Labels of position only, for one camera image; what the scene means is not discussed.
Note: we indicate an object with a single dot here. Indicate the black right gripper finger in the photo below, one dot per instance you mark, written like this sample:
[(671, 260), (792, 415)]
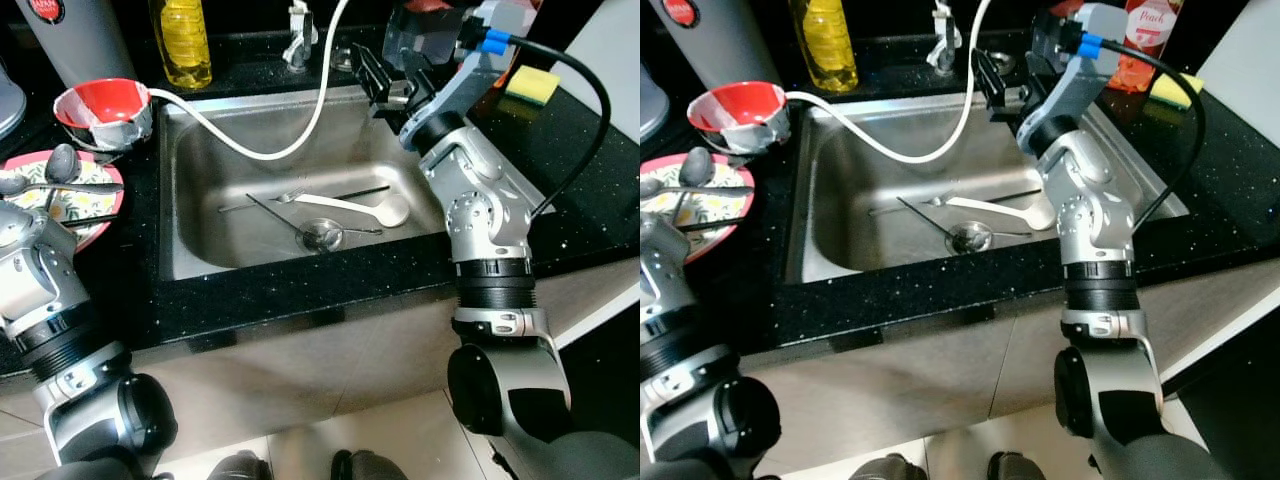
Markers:
[(390, 76), (366, 72), (990, 76), (1016, 80)]

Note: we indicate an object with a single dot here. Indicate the red and white bowl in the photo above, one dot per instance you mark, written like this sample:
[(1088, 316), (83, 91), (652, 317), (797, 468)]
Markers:
[(740, 105), (100, 105)]

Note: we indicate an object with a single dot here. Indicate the large metal spoon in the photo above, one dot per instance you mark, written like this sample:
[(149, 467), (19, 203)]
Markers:
[(697, 165), (62, 162)]

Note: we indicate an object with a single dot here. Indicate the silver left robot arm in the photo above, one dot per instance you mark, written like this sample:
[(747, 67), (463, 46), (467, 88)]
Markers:
[(670, 290), (40, 270)]

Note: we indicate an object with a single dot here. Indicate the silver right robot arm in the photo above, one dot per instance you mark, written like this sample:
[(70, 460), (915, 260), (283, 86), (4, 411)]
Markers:
[(480, 200), (1085, 200)]

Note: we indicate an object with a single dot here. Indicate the white kitchen appliance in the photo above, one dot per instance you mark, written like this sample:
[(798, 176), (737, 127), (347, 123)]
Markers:
[(8, 100), (650, 105)]

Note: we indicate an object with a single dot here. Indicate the chrome faucet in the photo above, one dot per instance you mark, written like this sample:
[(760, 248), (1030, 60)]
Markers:
[(941, 45), (298, 42)]

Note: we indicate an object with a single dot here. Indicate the small red object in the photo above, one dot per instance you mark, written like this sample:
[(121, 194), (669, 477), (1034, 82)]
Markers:
[(1066, 6), (428, 4)]

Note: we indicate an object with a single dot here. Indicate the white ceramic spoon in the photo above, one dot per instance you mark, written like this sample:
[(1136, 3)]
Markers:
[(1040, 214), (388, 212)]

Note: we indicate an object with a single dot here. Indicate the yellow sponge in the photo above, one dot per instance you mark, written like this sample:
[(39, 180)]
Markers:
[(532, 85), (1177, 90)]

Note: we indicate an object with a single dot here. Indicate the yellow liquid plastic bottle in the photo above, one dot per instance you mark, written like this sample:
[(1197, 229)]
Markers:
[(825, 45), (182, 45)]

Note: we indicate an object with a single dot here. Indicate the stainless steel sink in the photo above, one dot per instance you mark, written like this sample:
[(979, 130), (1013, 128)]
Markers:
[(860, 235), (250, 230)]

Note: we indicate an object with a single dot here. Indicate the white panel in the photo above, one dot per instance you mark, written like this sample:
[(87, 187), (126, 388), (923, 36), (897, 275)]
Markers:
[(600, 60), (1240, 70)]

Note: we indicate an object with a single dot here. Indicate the long metal spoon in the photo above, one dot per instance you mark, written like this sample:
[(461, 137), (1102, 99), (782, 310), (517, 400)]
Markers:
[(12, 186), (650, 188)]

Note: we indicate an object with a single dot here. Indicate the grey thermos with red label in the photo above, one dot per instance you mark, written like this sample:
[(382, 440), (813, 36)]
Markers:
[(80, 40), (700, 35)]

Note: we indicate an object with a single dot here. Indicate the stainless steel cabinet front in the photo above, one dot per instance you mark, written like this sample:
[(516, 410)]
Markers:
[(900, 370), (250, 350)]

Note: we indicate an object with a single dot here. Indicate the floral plate with pink rim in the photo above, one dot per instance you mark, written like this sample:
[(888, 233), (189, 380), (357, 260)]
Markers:
[(722, 207), (88, 205)]

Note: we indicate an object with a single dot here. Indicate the dark right robot foot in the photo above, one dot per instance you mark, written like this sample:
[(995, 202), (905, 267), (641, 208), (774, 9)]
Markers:
[(1015, 468), (365, 468)]

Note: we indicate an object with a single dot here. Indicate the dark robot foot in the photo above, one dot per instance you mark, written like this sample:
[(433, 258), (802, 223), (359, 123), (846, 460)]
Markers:
[(1015, 468), (240, 468), (365, 468), (890, 470)]

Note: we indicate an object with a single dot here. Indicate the dark left robot foot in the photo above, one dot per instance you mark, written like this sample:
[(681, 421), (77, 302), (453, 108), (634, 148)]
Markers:
[(890, 470), (240, 468)]

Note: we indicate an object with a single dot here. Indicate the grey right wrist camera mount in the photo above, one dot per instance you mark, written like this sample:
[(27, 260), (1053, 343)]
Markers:
[(475, 85), (1065, 90)]

